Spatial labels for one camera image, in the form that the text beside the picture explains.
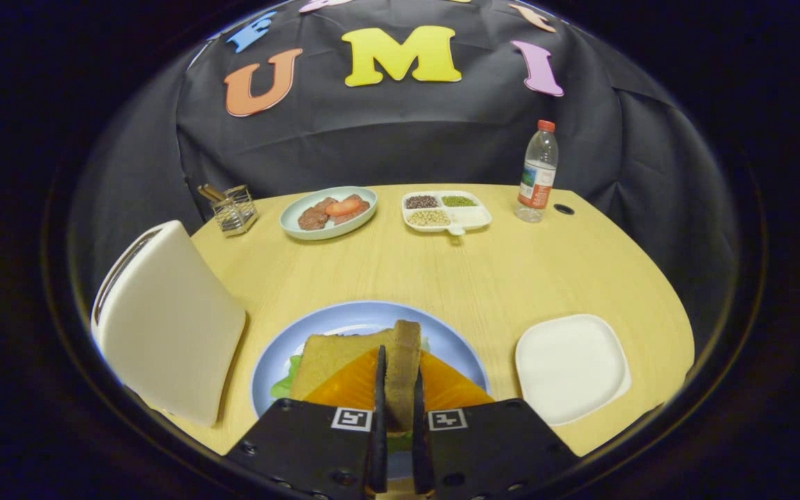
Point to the white square plate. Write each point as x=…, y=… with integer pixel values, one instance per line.
x=570, y=368

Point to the white toaster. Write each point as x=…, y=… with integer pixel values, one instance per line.
x=164, y=326

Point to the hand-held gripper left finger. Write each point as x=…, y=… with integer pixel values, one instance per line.
x=317, y=444

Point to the wooden stick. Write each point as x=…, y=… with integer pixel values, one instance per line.
x=205, y=193
x=216, y=192

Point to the pile of dark beans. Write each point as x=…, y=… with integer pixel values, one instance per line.
x=421, y=202

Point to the white divided tray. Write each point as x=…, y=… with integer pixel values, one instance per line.
x=473, y=219

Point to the green lettuce leaf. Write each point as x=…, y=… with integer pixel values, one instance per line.
x=285, y=382

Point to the clear water bottle red cap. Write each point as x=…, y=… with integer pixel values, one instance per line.
x=537, y=180

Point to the brown meat slice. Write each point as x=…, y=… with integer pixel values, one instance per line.
x=312, y=219
x=357, y=214

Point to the pale green round plate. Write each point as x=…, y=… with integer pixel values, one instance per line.
x=303, y=232

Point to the toasted brown bread slice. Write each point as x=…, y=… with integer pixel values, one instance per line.
x=334, y=357

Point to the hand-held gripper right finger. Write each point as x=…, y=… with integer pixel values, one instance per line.
x=490, y=444

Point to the black backdrop cloth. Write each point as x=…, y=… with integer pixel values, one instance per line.
x=400, y=132

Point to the pile of pale beans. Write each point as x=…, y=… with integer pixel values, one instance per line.
x=428, y=218

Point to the blue round plate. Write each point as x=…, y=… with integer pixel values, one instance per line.
x=351, y=316

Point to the pile of green beans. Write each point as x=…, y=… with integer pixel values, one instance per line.
x=458, y=201

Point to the red tomato slice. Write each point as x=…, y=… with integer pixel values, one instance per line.
x=343, y=207

